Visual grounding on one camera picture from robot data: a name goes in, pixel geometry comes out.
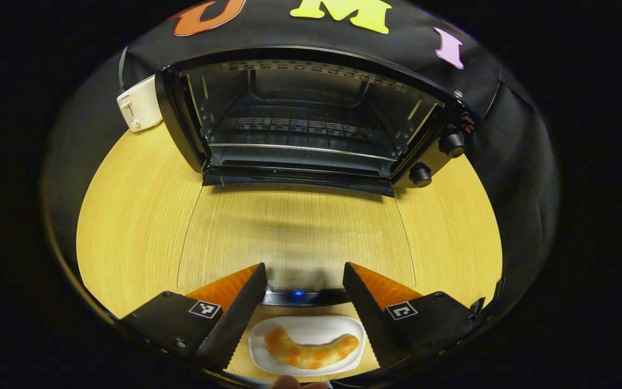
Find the black electric oven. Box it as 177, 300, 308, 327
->
154, 46, 479, 307

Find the black backdrop cloth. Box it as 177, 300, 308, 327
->
41, 0, 560, 325

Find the white toaster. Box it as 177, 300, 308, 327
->
117, 75, 164, 133

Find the white plate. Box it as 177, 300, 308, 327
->
248, 315, 367, 377

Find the long golden bread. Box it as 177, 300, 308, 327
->
264, 327, 360, 371

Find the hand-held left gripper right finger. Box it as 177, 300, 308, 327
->
342, 262, 487, 373

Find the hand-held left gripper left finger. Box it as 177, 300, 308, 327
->
114, 263, 267, 372

